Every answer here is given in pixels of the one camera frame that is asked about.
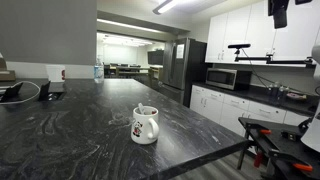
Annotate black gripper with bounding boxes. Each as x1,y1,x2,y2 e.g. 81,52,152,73
267,0,290,30

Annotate white cartoon print mug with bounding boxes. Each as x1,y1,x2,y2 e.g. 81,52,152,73
130,105,160,146

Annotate small bottle on counter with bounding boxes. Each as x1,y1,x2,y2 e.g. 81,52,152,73
279,85,288,99
268,81,280,99

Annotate dish on counter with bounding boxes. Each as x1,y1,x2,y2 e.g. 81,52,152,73
286,92,308,102

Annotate dark kitchen countertop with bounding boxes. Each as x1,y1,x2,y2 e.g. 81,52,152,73
192,81,320,117

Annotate silver microwave oven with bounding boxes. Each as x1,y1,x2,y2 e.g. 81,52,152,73
205,67,253,91

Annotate white paper on refrigerator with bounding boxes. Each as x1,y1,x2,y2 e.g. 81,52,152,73
175,43,185,60

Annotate white base cabinets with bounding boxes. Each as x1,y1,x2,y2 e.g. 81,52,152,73
189,84,309,138

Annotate fluorescent ceiling light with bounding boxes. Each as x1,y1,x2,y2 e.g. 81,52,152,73
152,0,181,16

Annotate stainless steel refrigerator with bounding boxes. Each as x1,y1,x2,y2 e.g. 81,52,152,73
162,37,209,108

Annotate black box on cart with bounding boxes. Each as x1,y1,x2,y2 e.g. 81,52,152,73
281,130,299,142

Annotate long ceiling light strip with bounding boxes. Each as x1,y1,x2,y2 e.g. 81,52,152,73
96,18,164,34

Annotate wooden office table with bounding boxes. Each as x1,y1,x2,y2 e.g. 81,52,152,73
104,63,151,79

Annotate white spoon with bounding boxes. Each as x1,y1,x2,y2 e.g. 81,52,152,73
137,102,148,116

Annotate clear plastic water bottle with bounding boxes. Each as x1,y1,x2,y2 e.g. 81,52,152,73
93,55,105,84

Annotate white cup with red logo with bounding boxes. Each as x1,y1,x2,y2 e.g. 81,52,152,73
45,64,67,83

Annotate small black outlet flap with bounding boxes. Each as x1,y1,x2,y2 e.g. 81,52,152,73
38,80,52,102

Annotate large black outlet flap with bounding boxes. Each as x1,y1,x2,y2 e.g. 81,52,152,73
0,81,24,103

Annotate brown cardboard box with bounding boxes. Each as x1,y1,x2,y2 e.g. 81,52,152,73
0,53,17,82

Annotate white wall cabinets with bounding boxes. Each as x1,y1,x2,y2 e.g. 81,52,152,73
204,0,320,66

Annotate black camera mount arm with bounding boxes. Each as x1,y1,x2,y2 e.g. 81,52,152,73
233,48,317,68

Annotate black bar camera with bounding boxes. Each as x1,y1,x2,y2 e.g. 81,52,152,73
227,43,252,50

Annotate black camera cable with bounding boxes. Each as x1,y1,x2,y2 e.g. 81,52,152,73
241,48,291,91

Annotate black wall monitor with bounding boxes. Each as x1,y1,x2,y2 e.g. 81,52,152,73
147,49,165,66

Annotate red clamp handle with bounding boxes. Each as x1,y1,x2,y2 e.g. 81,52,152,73
253,151,264,169

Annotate large orange clamp handle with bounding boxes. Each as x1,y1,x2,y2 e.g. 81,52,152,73
292,162,314,173

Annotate white cable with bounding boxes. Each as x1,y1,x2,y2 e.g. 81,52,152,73
0,80,42,106

